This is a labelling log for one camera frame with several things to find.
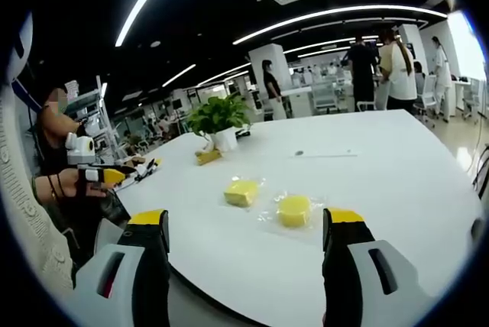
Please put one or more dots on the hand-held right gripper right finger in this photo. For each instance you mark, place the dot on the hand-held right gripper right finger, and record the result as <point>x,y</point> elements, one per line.
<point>340,273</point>

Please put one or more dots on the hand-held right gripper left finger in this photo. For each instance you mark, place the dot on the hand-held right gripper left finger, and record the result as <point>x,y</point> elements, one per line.
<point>151,273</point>

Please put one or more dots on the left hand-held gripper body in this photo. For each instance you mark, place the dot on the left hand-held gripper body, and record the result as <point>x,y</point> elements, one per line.
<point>79,146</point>

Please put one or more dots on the round yellow silicone block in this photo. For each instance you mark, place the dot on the round yellow silicone block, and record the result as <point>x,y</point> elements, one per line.
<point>293,211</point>

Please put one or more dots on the small yellow silicone block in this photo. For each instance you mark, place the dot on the small yellow silicone block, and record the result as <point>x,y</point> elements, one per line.
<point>208,158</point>

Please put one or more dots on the square yellow silicone block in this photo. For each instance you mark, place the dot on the square yellow silicone block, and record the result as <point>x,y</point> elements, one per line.
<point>241,191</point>

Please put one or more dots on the person's left hand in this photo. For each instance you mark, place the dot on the person's left hand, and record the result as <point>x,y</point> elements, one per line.
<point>72,187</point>

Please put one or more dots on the metal shelf rack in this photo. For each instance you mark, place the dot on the metal shelf rack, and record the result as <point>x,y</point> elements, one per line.
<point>97,113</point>

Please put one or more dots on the round yellow sponge in wrapper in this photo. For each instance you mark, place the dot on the round yellow sponge in wrapper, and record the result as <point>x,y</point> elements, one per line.
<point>320,204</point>

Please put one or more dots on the person's beige knit clothing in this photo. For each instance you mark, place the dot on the person's beige knit clothing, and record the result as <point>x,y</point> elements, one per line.
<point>23,208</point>

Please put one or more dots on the white worn device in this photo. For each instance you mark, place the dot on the white worn device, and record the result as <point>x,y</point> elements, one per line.
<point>20,52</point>

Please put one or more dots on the white plant pot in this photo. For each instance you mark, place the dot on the white plant pot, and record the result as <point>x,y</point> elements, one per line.
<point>225,139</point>

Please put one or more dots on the green potted plant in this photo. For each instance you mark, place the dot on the green potted plant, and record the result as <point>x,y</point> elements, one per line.
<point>217,113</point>

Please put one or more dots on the small black object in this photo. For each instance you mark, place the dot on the small black object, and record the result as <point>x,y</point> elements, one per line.
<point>243,134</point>

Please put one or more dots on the white square pillar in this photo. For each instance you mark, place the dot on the white square pillar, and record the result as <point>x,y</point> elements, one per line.
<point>276,69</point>

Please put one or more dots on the grey office chair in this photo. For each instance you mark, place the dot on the grey office chair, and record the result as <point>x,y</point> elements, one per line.
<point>427,94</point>

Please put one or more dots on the curved ceiling light strip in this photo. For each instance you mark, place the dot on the curved ceiling light strip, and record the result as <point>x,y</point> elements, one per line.
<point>344,13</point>

